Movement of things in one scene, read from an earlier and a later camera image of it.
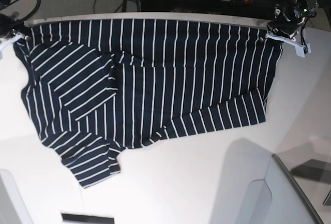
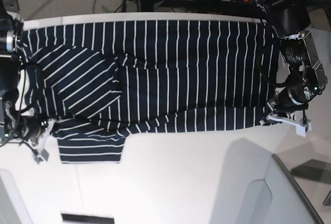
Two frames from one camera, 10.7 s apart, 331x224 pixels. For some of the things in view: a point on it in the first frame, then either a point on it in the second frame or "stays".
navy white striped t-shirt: (95, 87) stays
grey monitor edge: (311, 205) stays
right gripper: (286, 22) to (289, 99)
